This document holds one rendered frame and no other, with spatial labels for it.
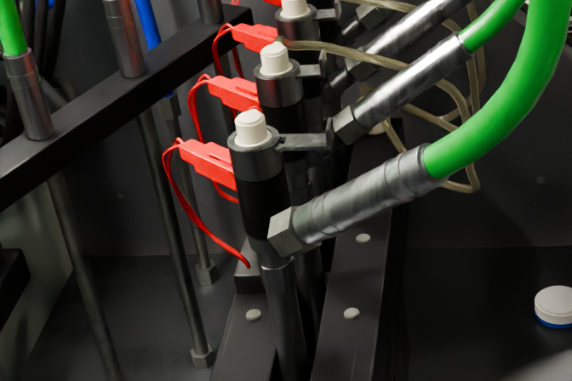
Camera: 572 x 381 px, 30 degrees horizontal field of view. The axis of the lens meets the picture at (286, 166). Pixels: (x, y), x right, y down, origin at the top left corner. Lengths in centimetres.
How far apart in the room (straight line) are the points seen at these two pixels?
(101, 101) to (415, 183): 35
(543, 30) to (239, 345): 37
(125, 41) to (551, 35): 42
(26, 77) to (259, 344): 22
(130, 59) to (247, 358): 22
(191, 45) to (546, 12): 45
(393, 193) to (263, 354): 26
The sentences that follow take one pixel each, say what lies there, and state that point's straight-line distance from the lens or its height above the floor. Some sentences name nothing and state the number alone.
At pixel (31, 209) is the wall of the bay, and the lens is 97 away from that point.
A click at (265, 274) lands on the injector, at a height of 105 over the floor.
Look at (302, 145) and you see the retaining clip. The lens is 56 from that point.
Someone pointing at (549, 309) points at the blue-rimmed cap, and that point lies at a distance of 89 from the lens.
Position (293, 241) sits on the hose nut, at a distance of 47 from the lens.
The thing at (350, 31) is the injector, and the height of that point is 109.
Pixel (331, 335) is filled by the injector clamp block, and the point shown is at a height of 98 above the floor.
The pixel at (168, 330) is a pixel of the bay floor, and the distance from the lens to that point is 94.
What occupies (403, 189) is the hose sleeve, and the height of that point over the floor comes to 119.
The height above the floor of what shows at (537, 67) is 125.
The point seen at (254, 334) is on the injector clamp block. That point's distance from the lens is 68.
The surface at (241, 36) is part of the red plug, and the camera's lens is 76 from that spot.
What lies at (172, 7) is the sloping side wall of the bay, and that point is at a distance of 90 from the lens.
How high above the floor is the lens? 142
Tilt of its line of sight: 31 degrees down
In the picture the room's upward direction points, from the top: 10 degrees counter-clockwise
